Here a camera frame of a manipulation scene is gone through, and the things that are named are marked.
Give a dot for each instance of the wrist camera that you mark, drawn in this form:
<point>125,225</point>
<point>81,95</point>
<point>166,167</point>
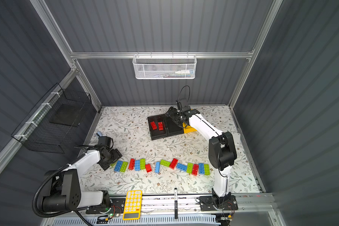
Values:
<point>183,105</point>
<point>106,141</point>

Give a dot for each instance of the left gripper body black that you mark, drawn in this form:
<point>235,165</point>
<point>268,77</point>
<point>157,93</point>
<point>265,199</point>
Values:
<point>114,155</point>

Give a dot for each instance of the black wire basket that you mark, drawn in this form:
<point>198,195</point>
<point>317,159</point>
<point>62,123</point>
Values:
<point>52,128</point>

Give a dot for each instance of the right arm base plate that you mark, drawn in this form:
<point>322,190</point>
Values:
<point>211,203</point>

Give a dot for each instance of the black bin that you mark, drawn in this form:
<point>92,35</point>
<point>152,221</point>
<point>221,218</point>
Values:
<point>172,128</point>
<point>157,134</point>

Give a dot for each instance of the black bin middle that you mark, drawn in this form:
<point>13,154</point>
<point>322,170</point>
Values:
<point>172,128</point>

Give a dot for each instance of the thin blue lego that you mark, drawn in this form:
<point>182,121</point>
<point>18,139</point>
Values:
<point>157,167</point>

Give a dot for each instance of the yellow bin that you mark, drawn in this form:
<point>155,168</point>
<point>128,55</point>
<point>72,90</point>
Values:
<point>188,129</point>

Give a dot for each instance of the white tube in basket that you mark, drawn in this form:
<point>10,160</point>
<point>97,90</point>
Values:
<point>186,72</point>

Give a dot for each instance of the yellow calculator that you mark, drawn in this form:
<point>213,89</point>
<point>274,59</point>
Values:
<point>132,207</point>

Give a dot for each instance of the white wire basket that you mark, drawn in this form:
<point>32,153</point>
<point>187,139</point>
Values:
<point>163,68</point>

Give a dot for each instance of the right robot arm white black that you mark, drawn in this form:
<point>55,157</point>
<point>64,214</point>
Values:
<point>222,150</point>

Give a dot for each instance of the black marker pen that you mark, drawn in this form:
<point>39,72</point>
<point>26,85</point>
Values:
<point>175,203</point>

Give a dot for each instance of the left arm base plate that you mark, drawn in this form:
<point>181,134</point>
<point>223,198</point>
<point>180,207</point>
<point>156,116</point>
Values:
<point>115,206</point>

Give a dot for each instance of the black bin left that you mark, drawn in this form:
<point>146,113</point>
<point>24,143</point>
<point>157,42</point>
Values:
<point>157,134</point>

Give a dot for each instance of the floral table mat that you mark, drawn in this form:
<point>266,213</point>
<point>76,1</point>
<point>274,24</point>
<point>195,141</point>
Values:
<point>129,128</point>

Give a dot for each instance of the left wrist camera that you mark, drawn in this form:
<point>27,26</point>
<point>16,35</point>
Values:
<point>106,141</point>

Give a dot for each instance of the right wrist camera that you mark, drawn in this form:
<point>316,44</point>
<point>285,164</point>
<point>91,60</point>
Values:
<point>183,105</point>

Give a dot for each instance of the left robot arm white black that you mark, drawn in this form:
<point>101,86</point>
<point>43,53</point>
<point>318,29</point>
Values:
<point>61,193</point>

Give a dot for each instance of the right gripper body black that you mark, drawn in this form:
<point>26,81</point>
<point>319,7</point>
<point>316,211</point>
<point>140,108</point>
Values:
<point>174,114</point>

